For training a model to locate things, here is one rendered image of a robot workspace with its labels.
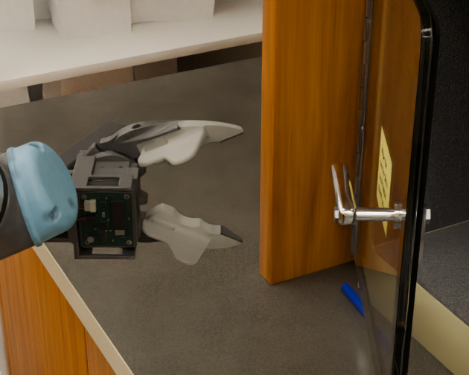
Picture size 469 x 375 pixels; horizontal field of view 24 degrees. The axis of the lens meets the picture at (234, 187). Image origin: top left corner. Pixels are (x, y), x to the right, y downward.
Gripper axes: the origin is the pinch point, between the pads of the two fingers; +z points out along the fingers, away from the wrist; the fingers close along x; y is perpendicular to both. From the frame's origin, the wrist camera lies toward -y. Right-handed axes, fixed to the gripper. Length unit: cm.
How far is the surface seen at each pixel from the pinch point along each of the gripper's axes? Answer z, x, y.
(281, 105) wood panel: 5.1, -2.6, -22.4
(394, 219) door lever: 13.4, 0.2, 6.6
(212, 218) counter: -2.8, -26.0, -37.6
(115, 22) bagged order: -23, -26, -111
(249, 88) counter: 3, -26, -80
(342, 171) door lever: 9.6, 0.9, -0.6
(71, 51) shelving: -30, -28, -101
